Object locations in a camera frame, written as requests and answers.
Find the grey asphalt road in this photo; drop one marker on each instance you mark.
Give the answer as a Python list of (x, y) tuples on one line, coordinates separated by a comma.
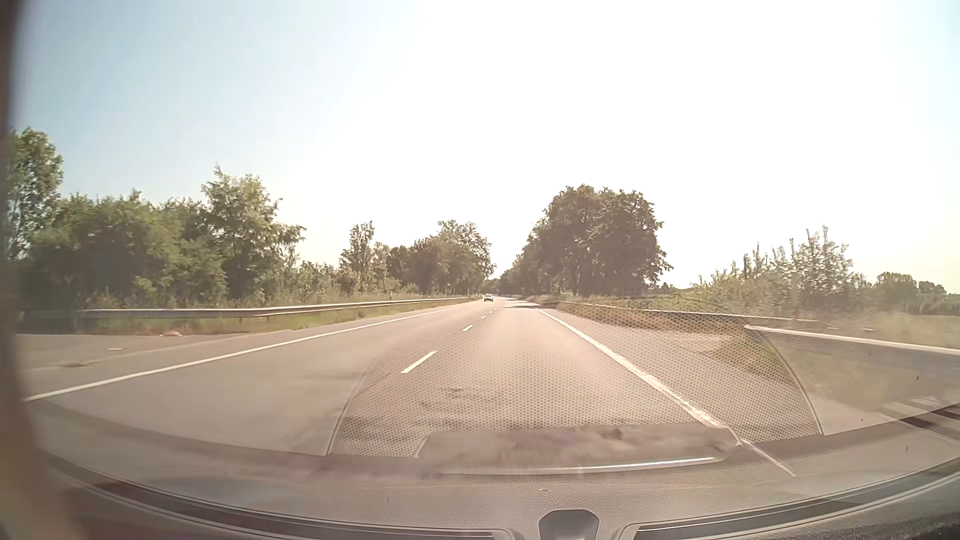
[(495, 375)]

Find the large green tree group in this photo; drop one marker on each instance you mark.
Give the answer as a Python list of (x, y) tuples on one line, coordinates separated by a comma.
[(592, 244)]

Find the road markings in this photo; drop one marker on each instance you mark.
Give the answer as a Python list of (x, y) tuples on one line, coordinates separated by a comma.
[(651, 379)]

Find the car's own bonnet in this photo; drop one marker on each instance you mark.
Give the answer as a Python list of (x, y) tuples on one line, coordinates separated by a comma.
[(480, 501)]

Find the row of green trees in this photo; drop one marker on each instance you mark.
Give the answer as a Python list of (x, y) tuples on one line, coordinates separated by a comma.
[(187, 247)]

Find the green bushes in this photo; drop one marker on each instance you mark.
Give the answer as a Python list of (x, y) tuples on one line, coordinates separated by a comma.
[(795, 277)]

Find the dry grass verge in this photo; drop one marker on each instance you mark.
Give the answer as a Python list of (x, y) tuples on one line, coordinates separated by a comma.
[(862, 375)]

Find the grey metal guard rail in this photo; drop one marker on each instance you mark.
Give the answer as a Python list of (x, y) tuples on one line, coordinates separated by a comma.
[(247, 310), (825, 335)]

